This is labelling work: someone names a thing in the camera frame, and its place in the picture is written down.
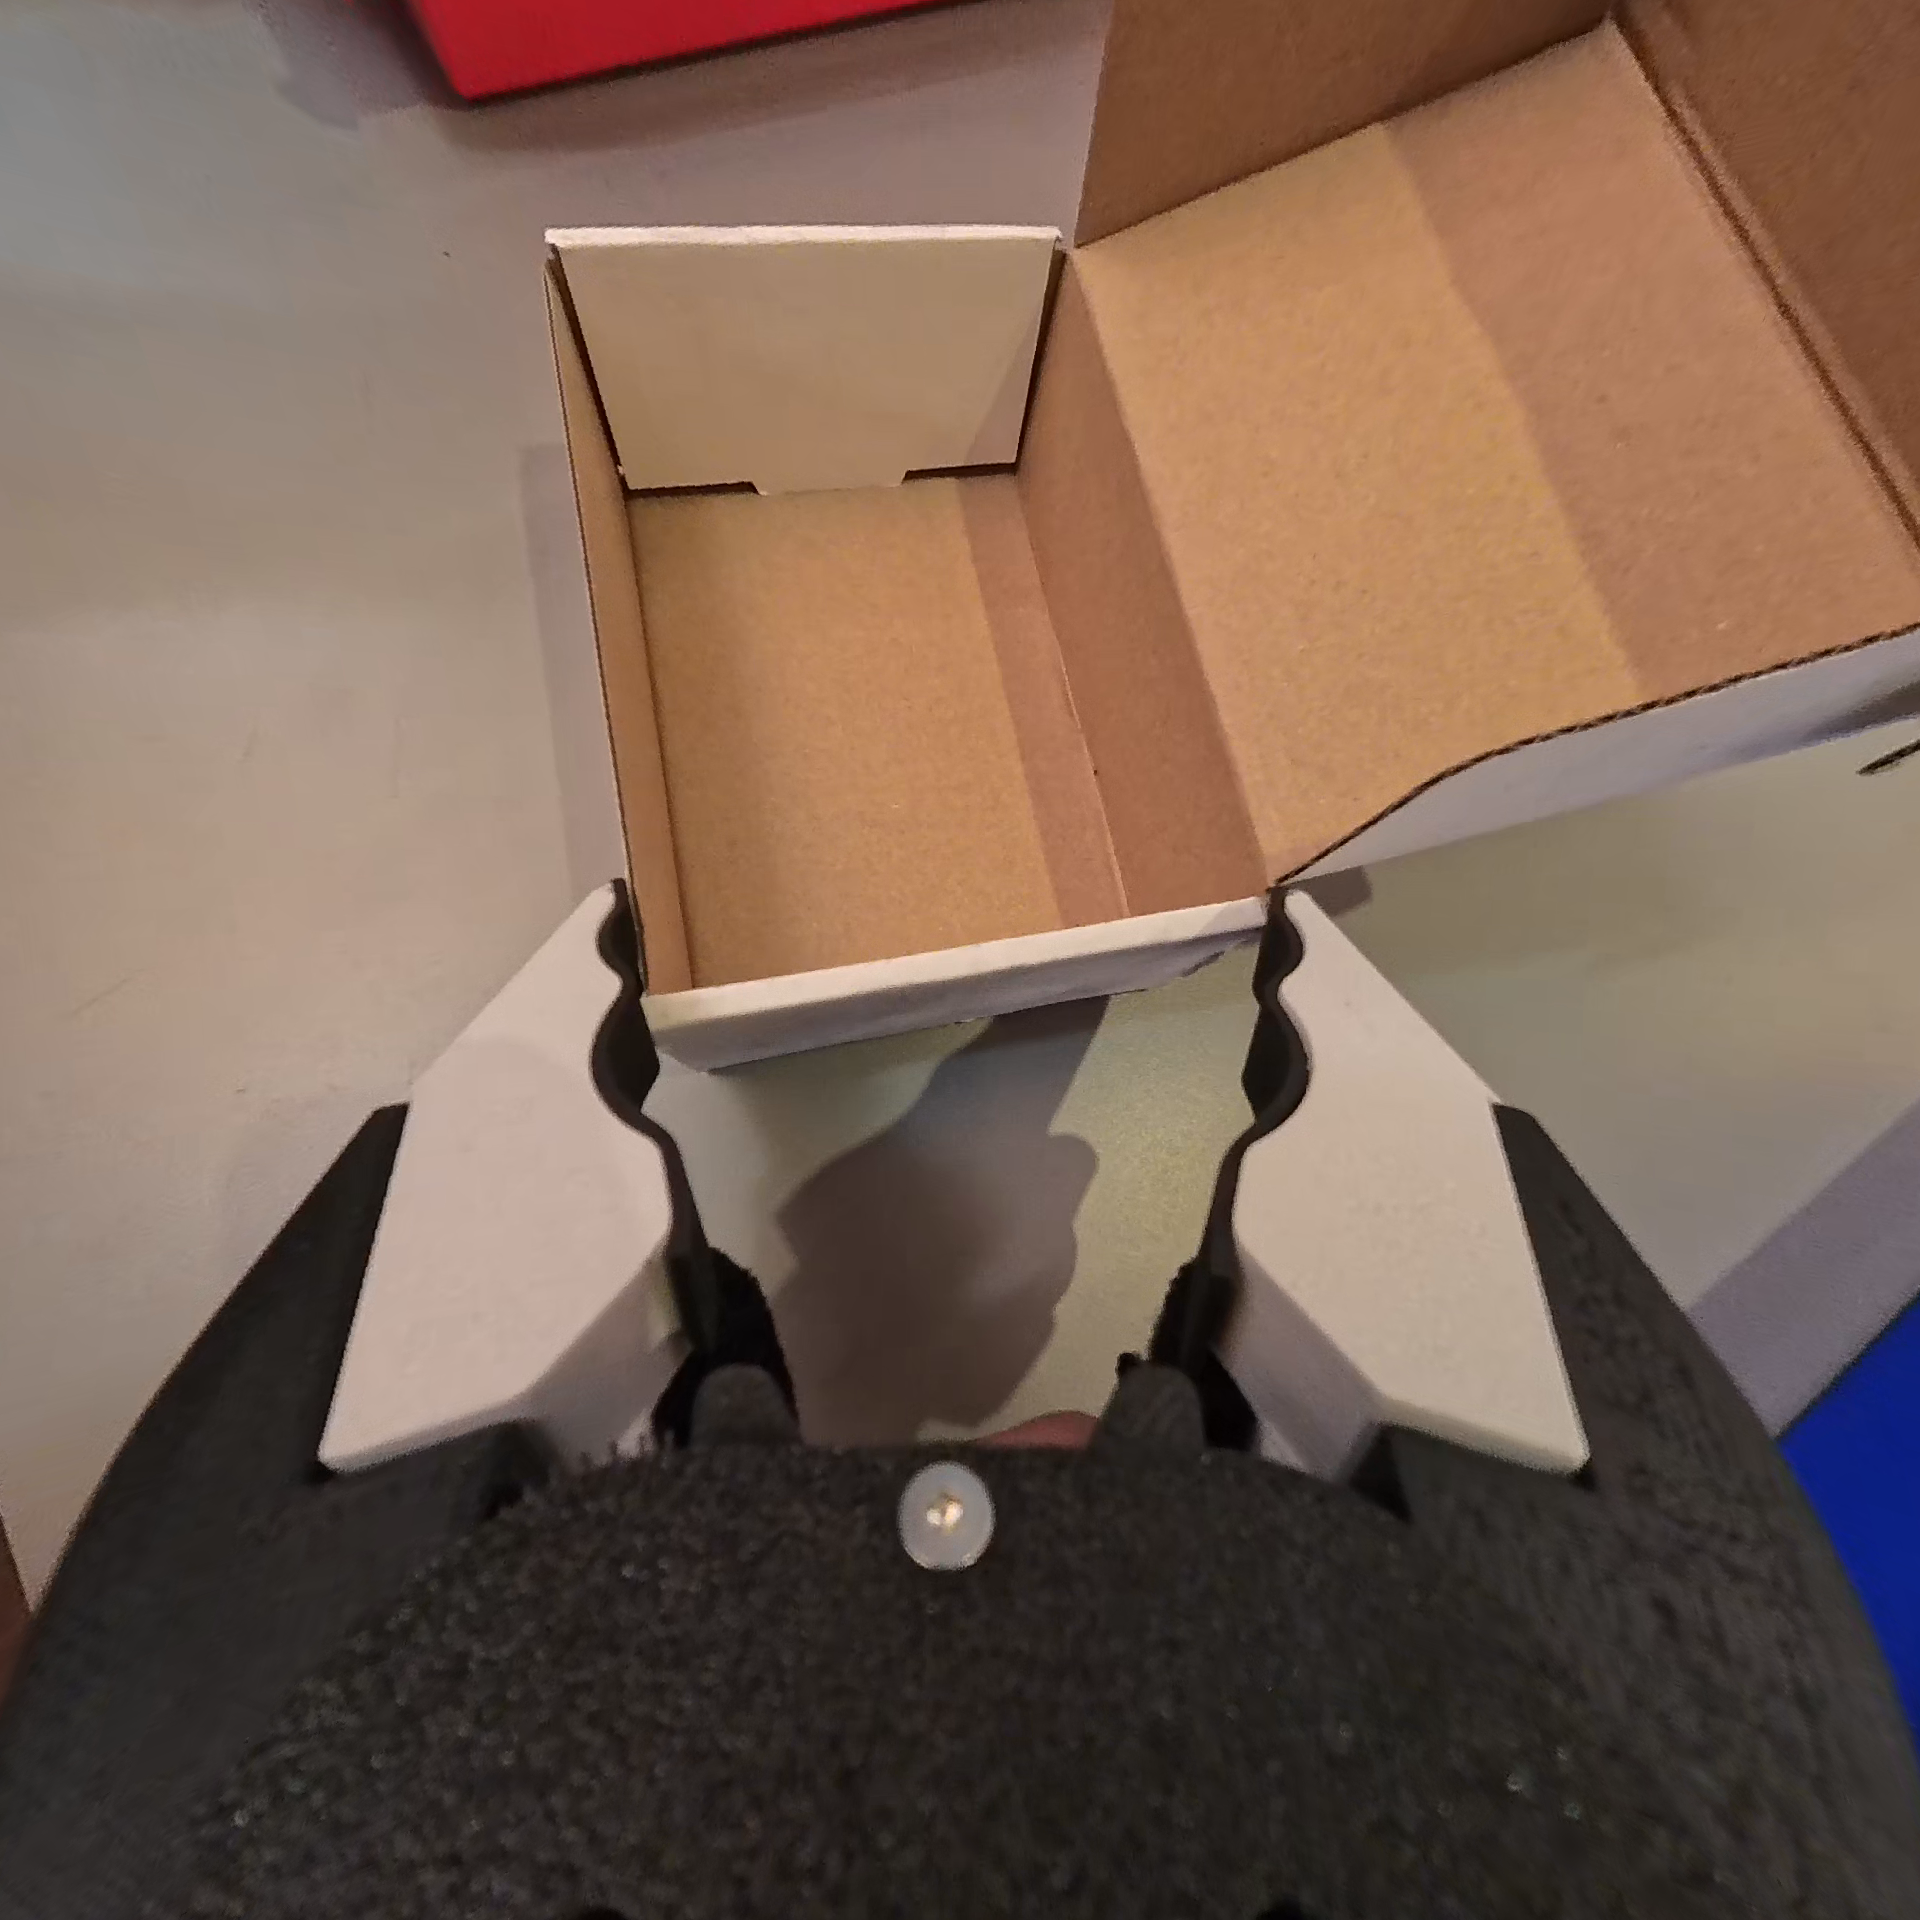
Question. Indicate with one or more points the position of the red plastic tray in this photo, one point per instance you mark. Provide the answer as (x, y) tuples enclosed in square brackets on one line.
[(600, 38)]

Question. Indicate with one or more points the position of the blue panel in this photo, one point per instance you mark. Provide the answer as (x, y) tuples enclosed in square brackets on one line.
[(1846, 1470)]

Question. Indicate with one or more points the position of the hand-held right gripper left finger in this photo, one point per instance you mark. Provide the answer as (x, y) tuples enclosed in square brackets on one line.
[(494, 1214)]

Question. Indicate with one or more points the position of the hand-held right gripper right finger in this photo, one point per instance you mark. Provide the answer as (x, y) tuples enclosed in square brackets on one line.
[(1396, 1230)]

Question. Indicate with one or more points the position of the white cardboard box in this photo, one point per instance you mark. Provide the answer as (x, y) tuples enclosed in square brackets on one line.
[(840, 721)]

